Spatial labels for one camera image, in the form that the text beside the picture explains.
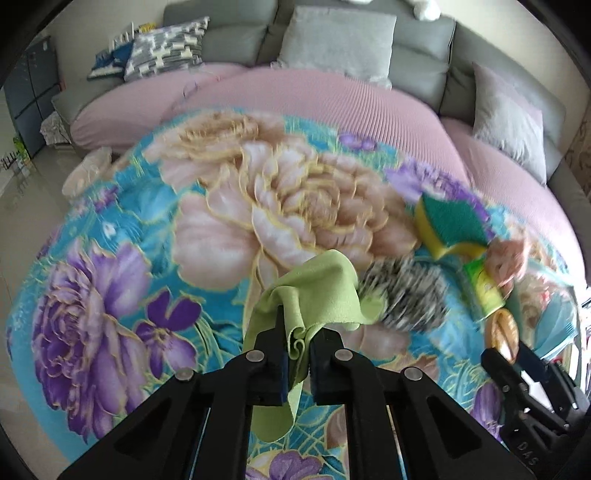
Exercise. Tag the patterned white bundle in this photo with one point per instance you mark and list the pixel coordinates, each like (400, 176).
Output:
(55, 129)

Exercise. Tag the plain grey cushion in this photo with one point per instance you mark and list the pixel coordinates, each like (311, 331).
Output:
(337, 41)

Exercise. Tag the pink ribbed sofa cover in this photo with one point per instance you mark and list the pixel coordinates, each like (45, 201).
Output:
(323, 92)

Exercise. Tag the small yellow item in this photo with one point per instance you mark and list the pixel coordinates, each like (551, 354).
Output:
(147, 27)

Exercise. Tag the white rack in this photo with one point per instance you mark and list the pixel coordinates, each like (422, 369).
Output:
(122, 39)

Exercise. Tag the grey and pink cushion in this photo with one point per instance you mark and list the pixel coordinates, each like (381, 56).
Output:
(508, 120)

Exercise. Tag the green white small clutter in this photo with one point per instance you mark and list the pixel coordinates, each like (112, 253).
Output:
(18, 152)

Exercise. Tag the green tissue pack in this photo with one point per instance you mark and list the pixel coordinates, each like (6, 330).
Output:
(485, 290)

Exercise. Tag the grey patterned cushion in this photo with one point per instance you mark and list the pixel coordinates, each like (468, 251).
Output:
(166, 48)

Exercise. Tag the dark cabinet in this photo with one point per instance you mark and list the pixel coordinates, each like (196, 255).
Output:
(32, 92)

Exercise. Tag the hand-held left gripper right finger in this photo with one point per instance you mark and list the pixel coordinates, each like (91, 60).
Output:
(318, 374)

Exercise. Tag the grey sofa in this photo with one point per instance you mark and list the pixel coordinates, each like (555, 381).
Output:
(415, 41)

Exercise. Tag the pale plastic bag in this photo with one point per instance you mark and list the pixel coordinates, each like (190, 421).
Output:
(87, 170)

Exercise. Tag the light green cloth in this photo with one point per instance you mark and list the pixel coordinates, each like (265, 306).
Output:
(318, 290)

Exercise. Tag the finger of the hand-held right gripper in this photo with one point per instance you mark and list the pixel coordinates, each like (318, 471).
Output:
(517, 387)
(547, 376)

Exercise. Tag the white box with teal rim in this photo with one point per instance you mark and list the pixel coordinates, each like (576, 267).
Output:
(558, 318)

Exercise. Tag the floral blanket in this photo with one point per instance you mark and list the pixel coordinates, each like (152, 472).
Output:
(138, 230)

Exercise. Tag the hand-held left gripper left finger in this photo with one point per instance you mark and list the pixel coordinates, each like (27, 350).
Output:
(280, 376)

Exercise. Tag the brown bun squishy toy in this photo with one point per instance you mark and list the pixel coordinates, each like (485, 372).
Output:
(501, 332)

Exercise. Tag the blue cushion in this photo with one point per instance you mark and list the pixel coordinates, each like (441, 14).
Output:
(111, 60)

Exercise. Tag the green yellow scouring sponge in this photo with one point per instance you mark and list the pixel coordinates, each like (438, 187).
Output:
(450, 221)

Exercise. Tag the white grey plush toy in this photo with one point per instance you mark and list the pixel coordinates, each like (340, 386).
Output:
(425, 8)

